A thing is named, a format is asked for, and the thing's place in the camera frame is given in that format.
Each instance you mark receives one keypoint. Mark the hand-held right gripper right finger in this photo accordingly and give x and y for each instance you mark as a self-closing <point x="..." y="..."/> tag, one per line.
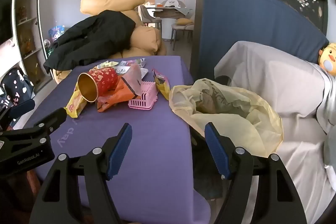
<point x="216" y="150"/>

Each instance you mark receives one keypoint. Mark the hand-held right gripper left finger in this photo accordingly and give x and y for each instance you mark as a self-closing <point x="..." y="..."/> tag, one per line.
<point x="119" y="150"/>

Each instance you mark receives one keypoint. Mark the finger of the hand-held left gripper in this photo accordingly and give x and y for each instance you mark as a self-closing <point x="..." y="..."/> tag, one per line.
<point x="52" y="120"/>
<point x="21" y="108"/>

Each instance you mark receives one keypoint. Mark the yellow plastic bin bag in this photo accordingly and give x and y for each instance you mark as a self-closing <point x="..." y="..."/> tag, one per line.
<point x="236" y="129"/>

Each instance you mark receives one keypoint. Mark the orange plastic wrapper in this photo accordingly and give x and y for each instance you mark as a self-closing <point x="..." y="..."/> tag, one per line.
<point x="118" y="96"/>

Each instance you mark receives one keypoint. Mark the pale green small wrapper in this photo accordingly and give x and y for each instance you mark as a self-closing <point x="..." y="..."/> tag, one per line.
<point x="106" y="64"/>

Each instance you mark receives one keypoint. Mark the dark bag with pink print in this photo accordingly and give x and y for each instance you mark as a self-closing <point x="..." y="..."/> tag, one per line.
<point x="15" y="87"/>

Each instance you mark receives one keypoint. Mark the brown crumpled wrapper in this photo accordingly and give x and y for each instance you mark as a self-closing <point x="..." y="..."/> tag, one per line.
<point x="207" y="100"/>

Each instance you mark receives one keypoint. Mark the pink plastic basket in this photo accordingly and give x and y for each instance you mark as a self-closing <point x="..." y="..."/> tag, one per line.
<point x="145" y="90"/>

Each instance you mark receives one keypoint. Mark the red and gold paper cup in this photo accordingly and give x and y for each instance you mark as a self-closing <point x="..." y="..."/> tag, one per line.
<point x="105" y="79"/>

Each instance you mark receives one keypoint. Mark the yellow and black snack wrapper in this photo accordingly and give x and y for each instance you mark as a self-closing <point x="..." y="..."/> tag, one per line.
<point x="162" y="87"/>

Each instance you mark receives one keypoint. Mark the white display shelf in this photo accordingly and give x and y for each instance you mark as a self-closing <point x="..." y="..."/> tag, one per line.
<point x="26" y="29"/>

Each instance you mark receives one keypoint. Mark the white foil wrapper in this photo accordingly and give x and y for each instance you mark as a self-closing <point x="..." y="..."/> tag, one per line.
<point x="122" y="70"/>

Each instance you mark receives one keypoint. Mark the silver blister pack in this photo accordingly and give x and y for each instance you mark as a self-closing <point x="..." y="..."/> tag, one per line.
<point x="144" y="73"/>

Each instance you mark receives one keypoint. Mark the colourful printed bag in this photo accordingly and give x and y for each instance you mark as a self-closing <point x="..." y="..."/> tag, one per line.
<point x="56" y="33"/>

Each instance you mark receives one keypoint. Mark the pink printed wrapper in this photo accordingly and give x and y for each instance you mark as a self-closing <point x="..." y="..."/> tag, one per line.
<point x="135" y="61"/>

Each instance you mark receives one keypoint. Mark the black jacket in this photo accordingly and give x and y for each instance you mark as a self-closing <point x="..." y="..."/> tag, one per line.
<point x="92" y="35"/>

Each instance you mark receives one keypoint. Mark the grey green cushion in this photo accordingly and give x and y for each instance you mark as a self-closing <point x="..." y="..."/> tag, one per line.
<point x="331" y="155"/>

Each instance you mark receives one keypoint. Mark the silver grey cushion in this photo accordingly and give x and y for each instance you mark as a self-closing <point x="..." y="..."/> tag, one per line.
<point x="326" y="98"/>

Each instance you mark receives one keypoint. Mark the grey dining chair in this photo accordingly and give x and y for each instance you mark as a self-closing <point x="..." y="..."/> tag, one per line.
<point x="181" y="28"/>
<point x="147" y="14"/>

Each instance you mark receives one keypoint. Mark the blue cloth cover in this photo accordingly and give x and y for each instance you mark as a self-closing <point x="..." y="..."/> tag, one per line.
<point x="249" y="24"/>

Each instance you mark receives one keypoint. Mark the yellow seat cushion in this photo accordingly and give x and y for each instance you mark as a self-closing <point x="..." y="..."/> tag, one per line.
<point x="183" y="21"/>

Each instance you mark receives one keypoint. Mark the dining table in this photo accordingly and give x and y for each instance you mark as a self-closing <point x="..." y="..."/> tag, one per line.
<point x="170" y="12"/>

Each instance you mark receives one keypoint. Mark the yellow duck plush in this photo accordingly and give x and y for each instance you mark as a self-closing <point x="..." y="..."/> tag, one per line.
<point x="329" y="57"/>

